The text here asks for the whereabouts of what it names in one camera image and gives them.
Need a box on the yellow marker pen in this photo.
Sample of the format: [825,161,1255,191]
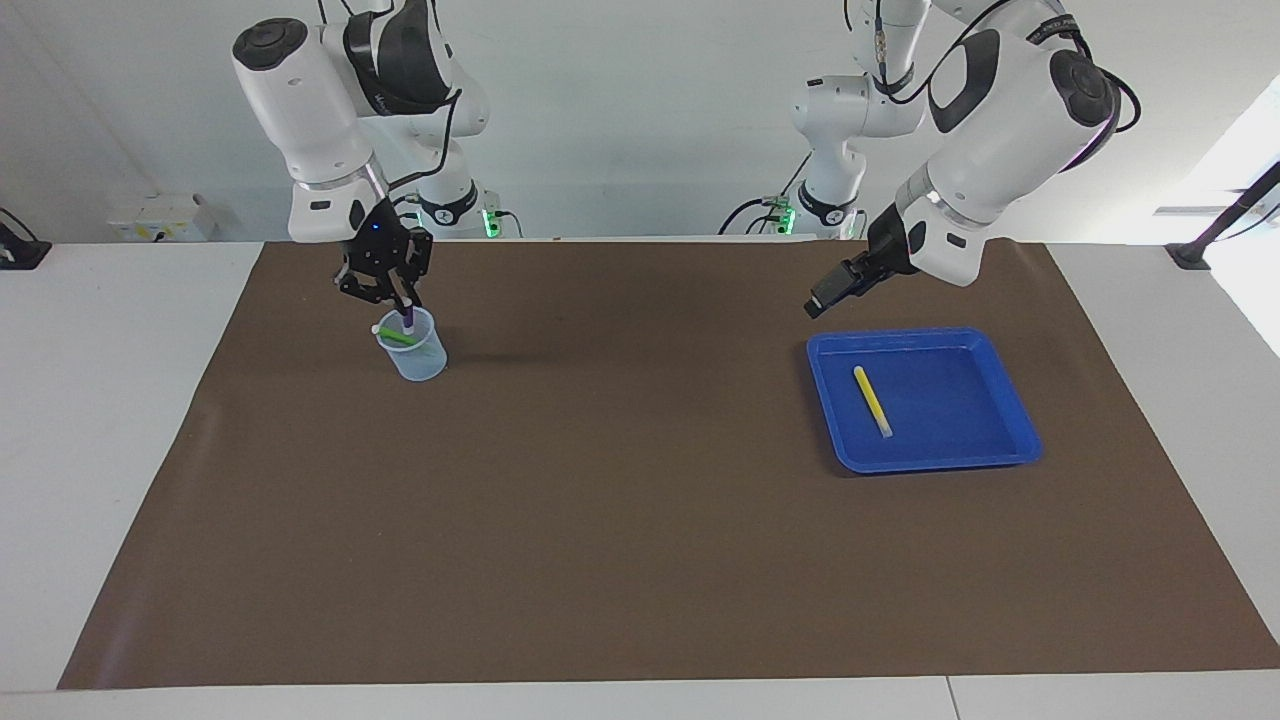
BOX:
[853,366,894,439]

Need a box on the blue plastic tray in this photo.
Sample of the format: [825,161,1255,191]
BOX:
[806,327,1044,474]

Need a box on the translucent plastic cup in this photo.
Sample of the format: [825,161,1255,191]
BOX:
[375,306,448,382]

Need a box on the white power strip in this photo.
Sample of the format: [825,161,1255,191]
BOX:
[108,195,216,244]

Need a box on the brown table mat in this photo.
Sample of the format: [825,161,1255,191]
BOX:
[57,240,1280,691]

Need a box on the black slanted stand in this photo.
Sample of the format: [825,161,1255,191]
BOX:
[1165,160,1280,271]

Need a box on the black table clamp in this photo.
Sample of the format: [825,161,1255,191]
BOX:
[0,207,53,271]

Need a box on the black base cable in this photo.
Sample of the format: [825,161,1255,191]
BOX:
[718,150,813,237]
[380,195,421,241]

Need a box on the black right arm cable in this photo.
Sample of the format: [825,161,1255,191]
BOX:
[385,90,463,193]

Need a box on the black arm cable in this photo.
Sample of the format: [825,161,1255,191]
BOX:
[385,90,463,193]
[1060,28,1142,171]

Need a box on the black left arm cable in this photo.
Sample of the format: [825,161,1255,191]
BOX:
[1060,28,1142,171]

